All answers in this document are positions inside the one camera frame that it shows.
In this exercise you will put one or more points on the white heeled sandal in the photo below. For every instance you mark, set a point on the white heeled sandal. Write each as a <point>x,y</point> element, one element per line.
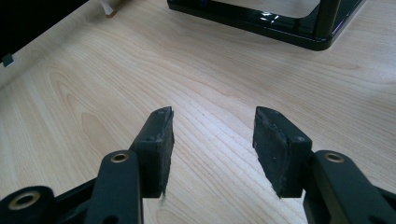
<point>107,7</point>

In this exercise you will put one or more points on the grey table bracket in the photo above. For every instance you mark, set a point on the grey table bracket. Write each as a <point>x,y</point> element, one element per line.
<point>7,59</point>

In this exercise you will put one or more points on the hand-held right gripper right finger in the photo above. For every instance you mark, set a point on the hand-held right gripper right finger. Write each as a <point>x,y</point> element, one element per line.
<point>280,155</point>

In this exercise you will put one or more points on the red and black shoe rack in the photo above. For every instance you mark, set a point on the red and black shoe rack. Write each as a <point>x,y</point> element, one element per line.
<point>280,28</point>

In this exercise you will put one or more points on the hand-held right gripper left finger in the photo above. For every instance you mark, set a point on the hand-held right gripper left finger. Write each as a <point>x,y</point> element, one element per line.
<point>155,155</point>

